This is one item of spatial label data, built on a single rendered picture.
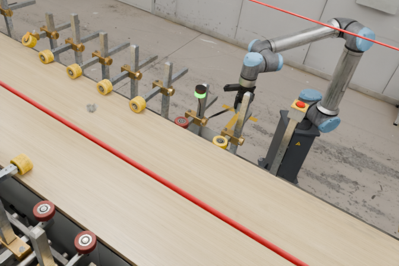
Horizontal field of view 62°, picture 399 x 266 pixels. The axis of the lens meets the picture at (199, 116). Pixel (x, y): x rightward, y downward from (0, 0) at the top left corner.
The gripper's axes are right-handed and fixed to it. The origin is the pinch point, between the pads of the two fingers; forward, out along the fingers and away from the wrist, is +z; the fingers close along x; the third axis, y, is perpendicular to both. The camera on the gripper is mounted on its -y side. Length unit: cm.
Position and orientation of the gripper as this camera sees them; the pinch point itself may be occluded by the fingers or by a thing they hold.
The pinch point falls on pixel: (235, 111)
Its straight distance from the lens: 190.9
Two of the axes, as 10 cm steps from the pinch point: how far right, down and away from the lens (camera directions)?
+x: 5.2, -4.9, 7.0
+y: 8.4, 4.2, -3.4
